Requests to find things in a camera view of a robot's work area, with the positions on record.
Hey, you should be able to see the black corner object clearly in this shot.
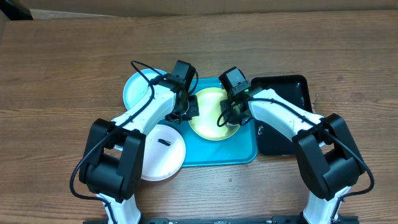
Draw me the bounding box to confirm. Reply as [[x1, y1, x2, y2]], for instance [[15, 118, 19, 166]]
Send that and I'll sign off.
[[0, 0, 33, 21]]

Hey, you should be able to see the yellow-green plate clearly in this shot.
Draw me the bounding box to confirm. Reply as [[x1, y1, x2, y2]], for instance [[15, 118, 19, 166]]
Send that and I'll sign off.
[[189, 87, 239, 141]]

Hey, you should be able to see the light blue plate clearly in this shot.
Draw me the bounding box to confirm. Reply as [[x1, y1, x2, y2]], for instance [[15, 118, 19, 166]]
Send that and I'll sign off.
[[123, 68, 166, 110]]

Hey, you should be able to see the green scrubbing sponge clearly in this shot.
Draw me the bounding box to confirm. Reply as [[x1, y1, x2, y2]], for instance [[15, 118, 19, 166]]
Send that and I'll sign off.
[[225, 122, 240, 128]]

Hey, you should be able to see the teal plastic tray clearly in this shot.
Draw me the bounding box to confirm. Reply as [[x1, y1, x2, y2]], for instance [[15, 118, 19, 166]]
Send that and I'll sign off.
[[159, 78, 257, 167]]

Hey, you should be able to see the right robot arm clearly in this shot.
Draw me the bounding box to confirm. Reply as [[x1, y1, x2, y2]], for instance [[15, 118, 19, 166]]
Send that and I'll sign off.
[[217, 86, 372, 223]]

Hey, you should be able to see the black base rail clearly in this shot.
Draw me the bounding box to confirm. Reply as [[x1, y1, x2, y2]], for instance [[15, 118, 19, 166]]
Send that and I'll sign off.
[[82, 215, 360, 224]]

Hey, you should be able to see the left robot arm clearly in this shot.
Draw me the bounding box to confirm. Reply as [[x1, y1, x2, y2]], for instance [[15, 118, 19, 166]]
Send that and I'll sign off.
[[70, 78, 198, 223]]

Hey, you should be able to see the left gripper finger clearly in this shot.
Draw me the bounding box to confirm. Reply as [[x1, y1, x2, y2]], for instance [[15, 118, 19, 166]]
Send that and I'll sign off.
[[185, 95, 200, 121], [165, 113, 185, 124]]

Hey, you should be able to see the black rectangular water tray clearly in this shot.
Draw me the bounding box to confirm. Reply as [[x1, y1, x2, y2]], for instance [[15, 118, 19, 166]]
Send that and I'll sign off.
[[251, 75, 312, 156]]

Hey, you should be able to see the white pink-rimmed plate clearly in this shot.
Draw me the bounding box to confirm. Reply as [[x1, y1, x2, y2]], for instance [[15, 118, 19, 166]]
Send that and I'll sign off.
[[113, 124, 187, 182]]

